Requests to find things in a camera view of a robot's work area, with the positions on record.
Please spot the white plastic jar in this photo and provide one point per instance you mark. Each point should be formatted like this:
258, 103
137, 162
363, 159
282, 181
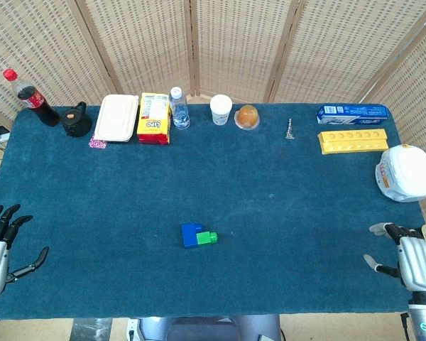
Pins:
406, 174

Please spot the small metal screw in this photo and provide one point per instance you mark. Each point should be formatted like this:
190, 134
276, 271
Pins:
289, 131

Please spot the clear water bottle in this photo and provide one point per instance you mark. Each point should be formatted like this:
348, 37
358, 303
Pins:
180, 113

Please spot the yellow plastic tray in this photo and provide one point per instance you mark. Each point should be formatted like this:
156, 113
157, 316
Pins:
353, 142

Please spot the yellow red snack bag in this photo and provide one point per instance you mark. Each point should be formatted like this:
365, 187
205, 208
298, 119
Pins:
152, 122

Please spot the woven wooden folding screen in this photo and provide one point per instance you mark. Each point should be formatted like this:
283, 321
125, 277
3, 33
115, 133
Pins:
234, 46

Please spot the orange jelly cup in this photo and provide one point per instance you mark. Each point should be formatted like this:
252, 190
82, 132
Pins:
247, 117

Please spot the cola bottle red cap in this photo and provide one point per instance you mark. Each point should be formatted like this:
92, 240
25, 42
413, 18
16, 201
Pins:
39, 104

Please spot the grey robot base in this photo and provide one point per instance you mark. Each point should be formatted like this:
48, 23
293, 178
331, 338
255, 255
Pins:
199, 328

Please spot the white paper cup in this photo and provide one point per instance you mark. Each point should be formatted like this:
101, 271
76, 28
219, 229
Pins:
221, 108

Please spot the pink patterned packet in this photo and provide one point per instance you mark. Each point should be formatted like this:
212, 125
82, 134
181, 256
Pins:
97, 144

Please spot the blue carpet mat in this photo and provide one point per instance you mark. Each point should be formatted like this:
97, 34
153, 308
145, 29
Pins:
213, 177

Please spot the beige lunch box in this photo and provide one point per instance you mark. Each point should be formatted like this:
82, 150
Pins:
115, 117

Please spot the green building block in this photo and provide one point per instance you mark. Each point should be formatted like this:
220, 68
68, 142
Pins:
206, 238

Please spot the black lidded cup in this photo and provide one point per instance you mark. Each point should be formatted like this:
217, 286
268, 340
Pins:
76, 124

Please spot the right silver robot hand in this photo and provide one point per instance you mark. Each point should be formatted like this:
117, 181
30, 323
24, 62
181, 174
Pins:
417, 263

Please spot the blue building block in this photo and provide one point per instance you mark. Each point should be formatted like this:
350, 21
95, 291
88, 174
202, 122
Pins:
188, 236

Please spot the blue white toothpaste box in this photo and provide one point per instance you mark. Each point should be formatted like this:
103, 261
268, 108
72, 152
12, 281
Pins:
351, 114

